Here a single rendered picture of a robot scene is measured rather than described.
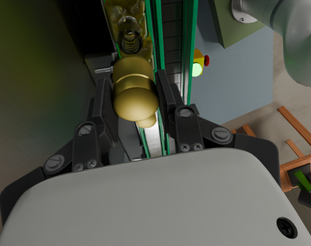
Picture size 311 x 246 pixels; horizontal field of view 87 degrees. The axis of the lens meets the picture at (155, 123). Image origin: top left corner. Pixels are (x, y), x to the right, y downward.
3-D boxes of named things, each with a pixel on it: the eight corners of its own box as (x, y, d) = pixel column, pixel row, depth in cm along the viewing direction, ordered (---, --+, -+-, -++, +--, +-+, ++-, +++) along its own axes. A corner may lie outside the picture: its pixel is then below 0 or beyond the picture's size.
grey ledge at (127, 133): (88, 45, 52) (82, 62, 44) (115, 40, 52) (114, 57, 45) (139, 173, 123) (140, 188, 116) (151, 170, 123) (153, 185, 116)
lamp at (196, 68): (188, 63, 57) (190, 67, 55) (200, 61, 57) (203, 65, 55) (187, 74, 61) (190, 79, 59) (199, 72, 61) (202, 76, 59)
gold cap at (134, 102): (107, 57, 13) (104, 90, 10) (150, 51, 13) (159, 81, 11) (118, 92, 16) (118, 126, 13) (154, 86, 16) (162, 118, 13)
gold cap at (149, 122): (157, 104, 30) (161, 122, 27) (142, 113, 31) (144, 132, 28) (145, 92, 27) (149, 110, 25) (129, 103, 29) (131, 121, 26)
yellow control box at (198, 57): (179, 51, 61) (185, 60, 56) (199, 47, 61) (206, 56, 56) (179, 68, 66) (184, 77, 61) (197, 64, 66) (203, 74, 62)
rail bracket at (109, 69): (95, 49, 44) (89, 76, 36) (120, 45, 45) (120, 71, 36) (100, 63, 47) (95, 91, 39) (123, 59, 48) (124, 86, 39)
